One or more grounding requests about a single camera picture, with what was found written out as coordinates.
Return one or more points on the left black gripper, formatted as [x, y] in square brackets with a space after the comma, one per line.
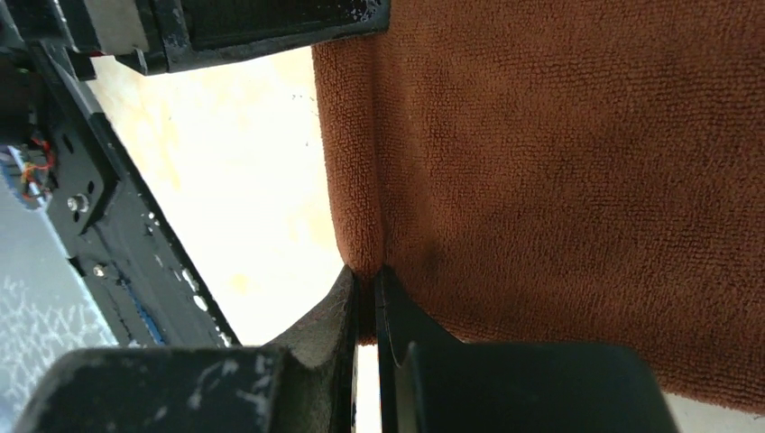
[157, 37]

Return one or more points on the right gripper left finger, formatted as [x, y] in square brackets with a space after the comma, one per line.
[301, 381]

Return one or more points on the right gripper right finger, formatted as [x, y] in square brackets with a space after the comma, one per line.
[430, 381]

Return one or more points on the brown towel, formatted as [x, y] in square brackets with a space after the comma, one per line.
[563, 170]

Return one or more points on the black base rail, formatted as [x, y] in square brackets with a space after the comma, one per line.
[113, 232]

